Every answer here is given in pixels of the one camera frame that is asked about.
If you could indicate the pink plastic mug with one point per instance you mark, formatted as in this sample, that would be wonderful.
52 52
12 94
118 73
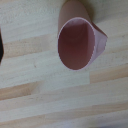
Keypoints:
77 40

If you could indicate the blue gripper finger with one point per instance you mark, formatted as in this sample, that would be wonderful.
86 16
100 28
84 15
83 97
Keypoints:
1 46

